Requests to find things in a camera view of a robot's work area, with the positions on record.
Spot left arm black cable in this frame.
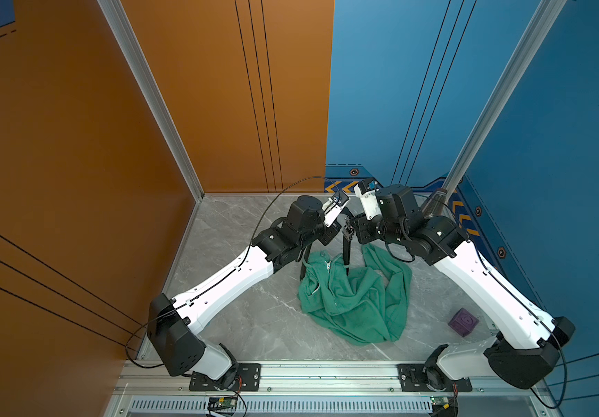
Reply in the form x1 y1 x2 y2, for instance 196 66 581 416
124 175 332 370

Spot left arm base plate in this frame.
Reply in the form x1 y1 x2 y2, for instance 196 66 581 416
189 362 262 393

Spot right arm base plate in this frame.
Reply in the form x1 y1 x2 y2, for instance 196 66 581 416
397 363 473 393

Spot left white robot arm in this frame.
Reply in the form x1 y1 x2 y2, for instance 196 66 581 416
147 192 349 389

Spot black belt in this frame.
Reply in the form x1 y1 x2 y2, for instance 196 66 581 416
342 208 354 275

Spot right aluminium corner post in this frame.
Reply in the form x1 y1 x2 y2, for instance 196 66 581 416
443 0 567 203

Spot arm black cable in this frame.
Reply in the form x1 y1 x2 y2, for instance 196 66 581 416
382 228 568 410
124 175 332 370

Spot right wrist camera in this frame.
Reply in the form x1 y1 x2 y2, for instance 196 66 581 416
354 178 381 221

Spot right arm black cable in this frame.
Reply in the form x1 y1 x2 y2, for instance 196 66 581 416
382 228 568 410

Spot aluminium corner post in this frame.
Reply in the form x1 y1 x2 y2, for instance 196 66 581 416
97 0 205 203
443 0 567 203

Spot aluminium mounting rail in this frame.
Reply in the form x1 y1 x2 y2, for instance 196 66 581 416
104 361 561 416

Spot green trousers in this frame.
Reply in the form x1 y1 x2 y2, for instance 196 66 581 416
298 244 413 346

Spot left aluminium corner post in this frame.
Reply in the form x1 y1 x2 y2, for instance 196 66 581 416
97 0 205 203

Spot purple cube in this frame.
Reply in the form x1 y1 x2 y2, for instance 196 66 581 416
448 308 480 337

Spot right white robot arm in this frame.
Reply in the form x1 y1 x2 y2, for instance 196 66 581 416
351 179 575 391

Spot green circuit board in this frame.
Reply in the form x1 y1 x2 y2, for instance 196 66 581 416
207 396 239 414
430 396 459 417

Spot left green circuit board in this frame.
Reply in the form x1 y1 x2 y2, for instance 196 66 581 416
207 396 239 414

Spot brown wooden metronome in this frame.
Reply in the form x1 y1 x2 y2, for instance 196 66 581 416
421 188 450 218

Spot right green circuit board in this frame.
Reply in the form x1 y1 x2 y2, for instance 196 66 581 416
430 396 459 417

